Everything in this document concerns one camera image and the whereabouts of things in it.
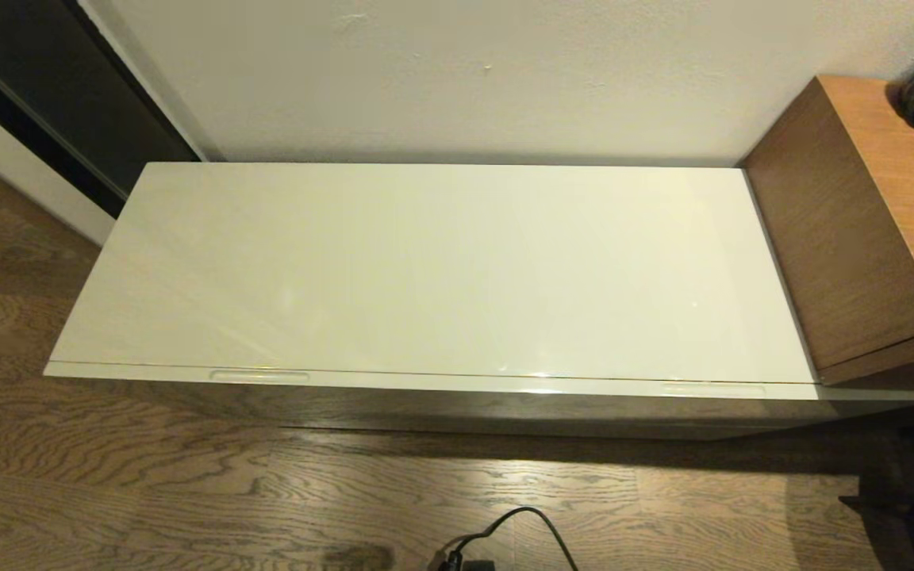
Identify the dark door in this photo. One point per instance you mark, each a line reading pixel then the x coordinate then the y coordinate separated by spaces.
pixel 52 87

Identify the beige drawer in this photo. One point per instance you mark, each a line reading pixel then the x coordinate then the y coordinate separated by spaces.
pixel 505 400

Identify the brown wooden side cabinet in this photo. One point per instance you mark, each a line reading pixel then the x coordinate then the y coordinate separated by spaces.
pixel 862 222

